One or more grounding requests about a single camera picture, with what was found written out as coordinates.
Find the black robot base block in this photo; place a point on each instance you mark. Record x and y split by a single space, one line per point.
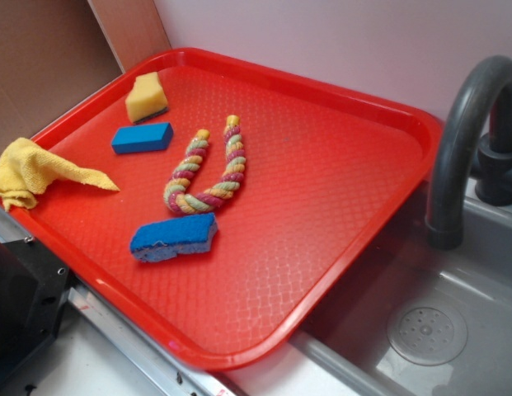
34 286

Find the blue scrub sponge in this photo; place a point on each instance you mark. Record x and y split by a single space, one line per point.
161 241

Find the yellow sponge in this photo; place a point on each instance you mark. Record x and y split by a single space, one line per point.
146 99

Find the red plastic tray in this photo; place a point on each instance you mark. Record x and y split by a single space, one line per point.
326 169

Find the blue rectangular block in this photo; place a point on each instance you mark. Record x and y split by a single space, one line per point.
142 138

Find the grey plastic sink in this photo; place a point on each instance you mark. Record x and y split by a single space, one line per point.
347 331

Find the round sink drain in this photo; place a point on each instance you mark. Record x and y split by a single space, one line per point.
426 333

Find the yellow cloth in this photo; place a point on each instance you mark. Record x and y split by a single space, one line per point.
27 170

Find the grey curved faucet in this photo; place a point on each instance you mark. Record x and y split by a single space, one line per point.
476 142

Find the brown cardboard panel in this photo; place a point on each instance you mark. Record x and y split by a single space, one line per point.
55 54

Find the multicolour twisted rope toy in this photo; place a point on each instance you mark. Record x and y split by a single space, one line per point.
175 195

